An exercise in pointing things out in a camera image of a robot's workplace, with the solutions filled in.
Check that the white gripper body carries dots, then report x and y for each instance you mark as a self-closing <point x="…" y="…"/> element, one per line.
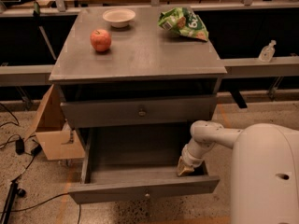
<point x="193" y="160"/>

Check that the brown cardboard box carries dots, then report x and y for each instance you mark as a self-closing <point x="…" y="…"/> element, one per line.
<point x="57" y="139"/>

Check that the grey drawer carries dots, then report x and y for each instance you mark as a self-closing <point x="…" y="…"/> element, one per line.
<point x="121" y="112"/>
<point x="137" y="162"/>

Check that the white ceramic bowl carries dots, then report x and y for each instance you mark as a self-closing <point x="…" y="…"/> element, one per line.
<point x="119" y="17"/>

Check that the red apple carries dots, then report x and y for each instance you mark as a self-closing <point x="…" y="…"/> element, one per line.
<point x="100" y="40"/>

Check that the black tripod stand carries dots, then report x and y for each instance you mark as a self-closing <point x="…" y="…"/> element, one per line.
<point x="14" y="190"/>

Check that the grey wooden drawer cabinet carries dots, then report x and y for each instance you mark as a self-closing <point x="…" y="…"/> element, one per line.
<point x="143" y="48"/>

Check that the grey metal rail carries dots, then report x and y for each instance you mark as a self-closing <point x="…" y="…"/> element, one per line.
<point x="39" y="75"/>

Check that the grey top drawer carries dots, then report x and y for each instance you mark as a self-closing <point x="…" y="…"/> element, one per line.
<point x="121" y="112"/>

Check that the green snack bag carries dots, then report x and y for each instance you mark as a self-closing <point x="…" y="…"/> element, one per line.
<point x="181" y="21"/>

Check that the clear sanitizer bottle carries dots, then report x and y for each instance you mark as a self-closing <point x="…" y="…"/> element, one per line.
<point x="267" y="52"/>

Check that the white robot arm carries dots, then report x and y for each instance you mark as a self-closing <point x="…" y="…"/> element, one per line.
<point x="264" y="169"/>

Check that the black power adapter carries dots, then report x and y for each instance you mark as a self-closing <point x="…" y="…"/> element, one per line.
<point x="19" y="146"/>

